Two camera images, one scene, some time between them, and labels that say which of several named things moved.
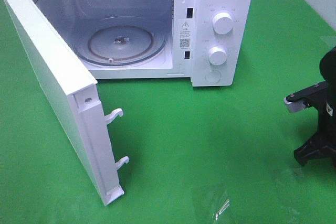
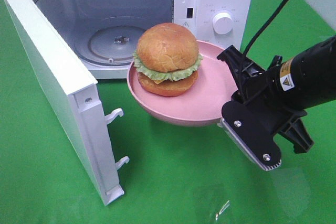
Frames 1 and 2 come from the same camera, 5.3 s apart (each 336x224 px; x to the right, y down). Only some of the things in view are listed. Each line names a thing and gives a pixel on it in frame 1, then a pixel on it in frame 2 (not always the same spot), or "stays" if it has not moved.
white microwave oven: x=70 y=87 stays
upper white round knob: x=222 y=23 stays
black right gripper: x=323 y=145 to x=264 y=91
